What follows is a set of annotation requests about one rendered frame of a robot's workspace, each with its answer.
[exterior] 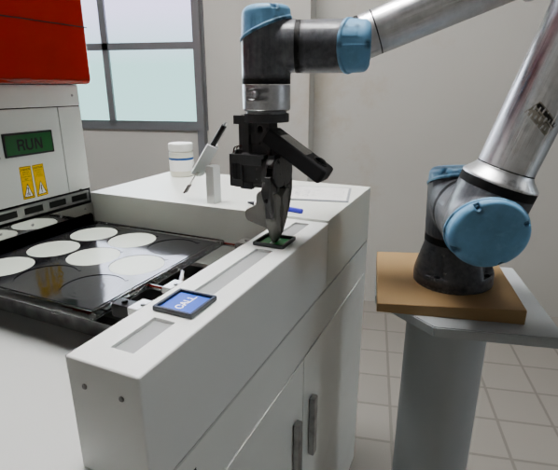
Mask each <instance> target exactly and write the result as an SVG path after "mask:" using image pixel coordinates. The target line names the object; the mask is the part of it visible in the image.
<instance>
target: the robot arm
mask: <svg viewBox="0 0 558 470"><path fill-rule="evenodd" d="M513 1H515V0H390V1H388V2H386V3H383V4H381V5H379V6H377V7H374V8H372V9H369V10H367V11H365V12H362V13H360V14H358V15H355V16H354V17H346V18H345V19H315V20H297V19H292V16H291V10H290V8H289V7H288V6H287V5H284V4H277V3H274V4H273V3H257V4H252V5H249V6H247V7H245V8H244V10H243V12H242V32H241V37H240V42H241V45H242V80H243V84H290V77H291V73H296V74H298V73H301V74H312V73H344V74H346V75H349V74H352V73H362V72H365V71H367V70H368V68H369V66H370V59H371V58H373V57H376V56H378V55H381V54H383V53H386V52H387V51H390V50H392V49H395V48H399V47H401V46H404V45H406V44H409V43H411V42H412V41H415V40H417V39H420V38H422V37H425V36H427V35H431V34H434V33H435V32H438V31H440V30H443V29H445V28H448V27H450V26H453V25H455V24H457V23H459V22H462V21H466V20H468V19H471V18H473V17H476V16H478V15H481V14H482V13H485V12H487V11H490V10H492V9H495V8H497V7H501V6H504V5H505V4H508V3H510V2H513ZM243 110H244V111H246V114H242V115H234V116H233V124H239V145H237V147H238V146H239V149H237V147H236V146H235V147H236V150H234V149H235V147H234V148H233V151H232V153H231V154H230V185H231V186H235V187H241V188H245V189H253V188H255V187H260V188H261V190H260V191H259V192H258V194H257V203H256V205H254V206H252V207H250V208H247V209H246V210H245V217H246V219H247V220H249V221H251V222H253V223H255V224H258V225H260V226H263V227H264V228H266V229H267V230H268V231H269V235H270V238H271V240H272V242H277V241H278V240H279V238H280V236H281V235H282V233H283V231H284V228H285V224H286V219H287V214H288V210H289V205H290V200H291V193H292V165H293V166H295V167H296V168H297V169H299V170H300V171H301V172H302V173H304V174H305V175H307V176H308V177H309V178H310V179H312V180H313V181H315V182H316V183H320V182H322V181H324V180H326V179H328V177H329V176H330V174H331V173H332V171H333V168H332V166H330V165H329V164H328V163H326V161H325V160H324V159H322V158H320V157H318V156H317V155H316V154H315V153H314V152H312V151H311V150H310V149H308V148H307V147H306V146H304V145H303V144H301V143H300V142H299V141H297V140H296V139H295V138H293V137H292V136H291V135H289V134H288V133H287V132H285V131H284V130H282V129H281V128H277V123H283V122H289V113H287V112H286V111H289V110H290V85H243ZM557 134H558V0H551V2H550V4H549V6H548V8H547V10H546V13H545V15H544V17H543V19H542V21H541V23H540V25H539V27H538V29H537V32H536V34H535V37H534V39H533V41H532V43H531V45H530V47H529V50H528V51H527V53H526V55H525V57H524V59H523V63H522V65H521V67H520V69H519V71H518V74H517V76H516V77H515V79H514V81H513V83H512V86H511V88H510V90H509V93H508V95H507V98H506V100H505V102H504V103H503V105H502V107H501V110H500V112H499V114H498V116H497V118H496V120H495V124H494V126H493V128H492V129H491V131H490V134H489V136H488V138H487V140H486V142H485V144H484V147H483V149H482V151H481V153H480V155H479V158H478V159H477V160H475V161H473V162H471V163H469V164H467V165H441V166H436V167H433V168H432V169H431V170H430V172H429V176H428V180H427V201H426V216H425V240H424V243H423V245H422V247H421V250H420V252H419V254H418V257H417V258H416V260H415V263H414V266H413V278H414V280H415V281H416V282H417V283H419V284H420V285H421V286H423V287H425V288H427V289H429V290H432V291H435V292H439V293H442V294H448V295H457V296H469V295H477V294H480V293H483V292H486V291H488V290H489V289H491V288H492V286H493V284H494V277H495V272H494V268H493V267H494V266H497V265H500V264H503V263H507V262H509V261H511V260H512V259H513V258H515V257H516V256H518V255H519V254H520V253H521V252H522V251H523V249H524V248H525V247H526V245H527V244H528V242H529V240H530V237H531V231H532V228H531V221H530V217H529V215H528V214H529V213H530V211H531V209H532V207H533V205H534V203H535V201H536V199H537V196H538V194H539V192H538V190H537V186H536V183H535V177H536V175H537V172H538V170H539V169H540V167H541V165H542V163H543V161H544V159H545V158H546V156H547V154H548V152H549V150H550V148H551V145H552V144H553V142H554V140H555V138H556V136H557ZM232 177H233V178H232Z"/></svg>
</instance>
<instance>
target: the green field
mask: <svg viewBox="0 0 558 470"><path fill-rule="evenodd" d="M4 137H5V143H6V148H7V156H15V155H21V154H29V153H35V152H42V151H49V150H53V147H52V141H51V135H50V131H48V132H39V133H29V134H20V135H10V136H4Z"/></svg>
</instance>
